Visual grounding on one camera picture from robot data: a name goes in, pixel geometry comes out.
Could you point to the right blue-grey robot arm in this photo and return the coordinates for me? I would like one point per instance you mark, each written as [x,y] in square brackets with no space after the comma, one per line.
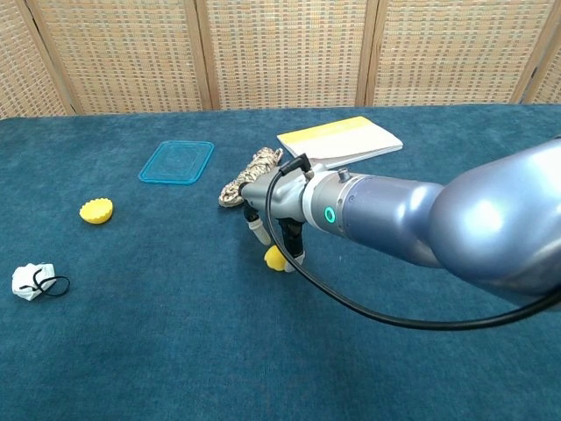
[482,219]

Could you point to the yellow scalloped cap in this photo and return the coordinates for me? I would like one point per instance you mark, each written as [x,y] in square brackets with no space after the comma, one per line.
[96,211]

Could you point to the small yellow object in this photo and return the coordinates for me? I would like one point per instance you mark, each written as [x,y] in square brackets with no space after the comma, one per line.
[274,259]

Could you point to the blue carpet table mat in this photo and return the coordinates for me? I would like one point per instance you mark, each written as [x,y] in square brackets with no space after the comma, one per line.
[175,351]

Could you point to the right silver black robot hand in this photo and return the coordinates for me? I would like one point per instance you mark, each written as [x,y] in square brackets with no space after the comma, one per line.
[285,197]

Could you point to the woven bamboo screen panel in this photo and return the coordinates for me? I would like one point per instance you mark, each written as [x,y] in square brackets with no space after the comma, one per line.
[285,52]
[451,52]
[552,83]
[22,66]
[127,52]

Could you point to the yellow and white notebook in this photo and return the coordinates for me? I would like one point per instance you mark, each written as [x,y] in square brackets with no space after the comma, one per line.
[342,138]

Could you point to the blue transparent plastic lid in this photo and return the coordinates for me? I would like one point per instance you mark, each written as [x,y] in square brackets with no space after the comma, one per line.
[175,162]

